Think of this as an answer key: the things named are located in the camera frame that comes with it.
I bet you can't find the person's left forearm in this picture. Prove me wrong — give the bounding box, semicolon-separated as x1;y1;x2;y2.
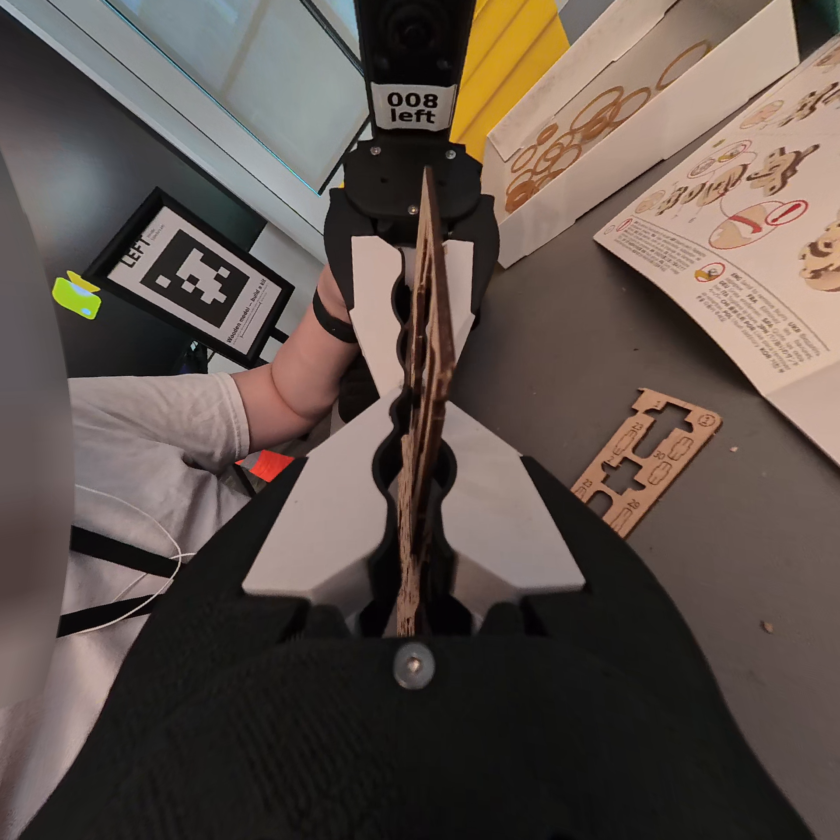
231;262;363;442

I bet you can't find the orange red object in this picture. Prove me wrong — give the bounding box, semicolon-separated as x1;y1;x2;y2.
235;448;298;484

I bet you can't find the black lanyard strap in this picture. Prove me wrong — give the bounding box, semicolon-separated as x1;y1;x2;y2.
56;524;181;639

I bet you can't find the small wooden frame offcut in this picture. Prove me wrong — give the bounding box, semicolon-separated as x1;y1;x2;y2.
570;387;723;540

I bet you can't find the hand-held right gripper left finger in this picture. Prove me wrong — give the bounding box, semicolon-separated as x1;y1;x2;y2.
241;386;408;636

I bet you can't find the white cardboard box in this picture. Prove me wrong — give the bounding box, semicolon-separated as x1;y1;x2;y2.
484;0;803;270

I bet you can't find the black framed marker sign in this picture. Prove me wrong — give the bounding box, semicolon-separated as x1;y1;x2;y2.
84;185;296;370

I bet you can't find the wooden sheet with round parts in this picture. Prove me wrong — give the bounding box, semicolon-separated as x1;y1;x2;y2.
394;166;458;639

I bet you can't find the large window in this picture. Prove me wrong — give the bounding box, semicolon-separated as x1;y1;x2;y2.
0;0;371;198

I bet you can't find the open instruction booklet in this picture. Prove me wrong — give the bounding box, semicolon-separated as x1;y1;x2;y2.
592;36;840;468

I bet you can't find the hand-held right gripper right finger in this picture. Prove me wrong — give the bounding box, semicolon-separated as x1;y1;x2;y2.
425;402;587;636

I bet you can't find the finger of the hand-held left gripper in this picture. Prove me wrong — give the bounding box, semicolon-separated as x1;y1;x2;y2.
348;235;421;409
427;239;478;371

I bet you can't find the neon green object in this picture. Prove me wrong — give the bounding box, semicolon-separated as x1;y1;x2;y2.
52;271;102;321

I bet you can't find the pile of thin rings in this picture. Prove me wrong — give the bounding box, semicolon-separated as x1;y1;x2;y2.
505;39;715;212

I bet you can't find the thin white cord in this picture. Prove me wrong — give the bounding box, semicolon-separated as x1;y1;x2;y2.
73;482;198;632

